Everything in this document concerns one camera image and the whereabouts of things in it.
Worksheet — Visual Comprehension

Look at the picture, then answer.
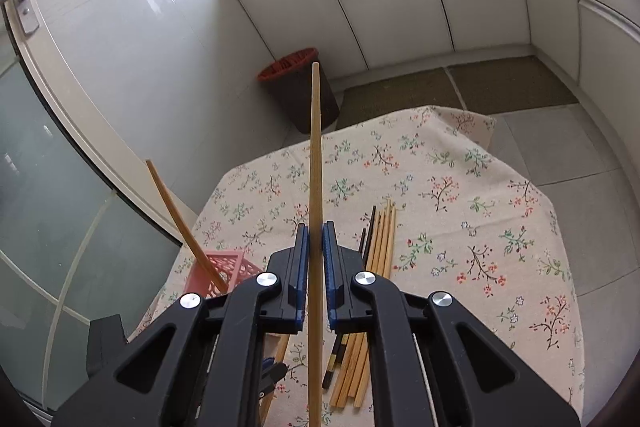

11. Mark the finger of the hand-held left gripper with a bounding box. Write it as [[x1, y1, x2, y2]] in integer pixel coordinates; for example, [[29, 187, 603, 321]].
[[259, 356, 288, 400]]

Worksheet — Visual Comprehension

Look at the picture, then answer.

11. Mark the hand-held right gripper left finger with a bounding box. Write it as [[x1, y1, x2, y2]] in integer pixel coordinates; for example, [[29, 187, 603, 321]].
[[50, 223, 308, 427]]

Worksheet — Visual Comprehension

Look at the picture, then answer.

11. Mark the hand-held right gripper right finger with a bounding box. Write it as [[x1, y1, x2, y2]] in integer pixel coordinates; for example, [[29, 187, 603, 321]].
[[324, 222, 583, 427]]

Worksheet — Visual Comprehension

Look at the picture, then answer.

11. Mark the light wooden chopstick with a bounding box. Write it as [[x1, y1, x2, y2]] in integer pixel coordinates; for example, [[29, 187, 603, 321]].
[[306, 62, 324, 427], [145, 159, 228, 294], [259, 333, 292, 427]]

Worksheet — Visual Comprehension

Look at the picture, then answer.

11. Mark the bunch of wooden chopsticks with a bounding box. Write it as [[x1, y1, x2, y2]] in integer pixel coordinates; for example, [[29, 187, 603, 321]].
[[330, 199, 397, 409]]

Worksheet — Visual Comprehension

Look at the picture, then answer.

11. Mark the pink plastic lattice basket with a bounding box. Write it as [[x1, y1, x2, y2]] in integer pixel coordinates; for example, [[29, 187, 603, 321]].
[[184, 248, 267, 304]]

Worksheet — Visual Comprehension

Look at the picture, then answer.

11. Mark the floral tablecloth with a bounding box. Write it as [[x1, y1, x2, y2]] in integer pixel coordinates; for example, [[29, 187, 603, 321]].
[[127, 105, 586, 427]]

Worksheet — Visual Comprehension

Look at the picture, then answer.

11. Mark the frosted glass sliding door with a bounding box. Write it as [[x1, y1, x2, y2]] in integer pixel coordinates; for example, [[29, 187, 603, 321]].
[[0, 0, 186, 413]]

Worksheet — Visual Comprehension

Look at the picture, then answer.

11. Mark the dark trash bin red liner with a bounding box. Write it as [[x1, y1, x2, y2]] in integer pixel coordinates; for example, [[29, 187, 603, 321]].
[[257, 48, 341, 135]]

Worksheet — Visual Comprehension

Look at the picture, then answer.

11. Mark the olive floor mat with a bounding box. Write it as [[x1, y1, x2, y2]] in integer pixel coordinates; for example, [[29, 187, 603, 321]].
[[337, 66, 463, 130], [447, 56, 578, 108]]

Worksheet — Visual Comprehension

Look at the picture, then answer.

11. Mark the metal door handle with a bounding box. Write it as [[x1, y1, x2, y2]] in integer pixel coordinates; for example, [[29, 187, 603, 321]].
[[4, 0, 41, 36]]

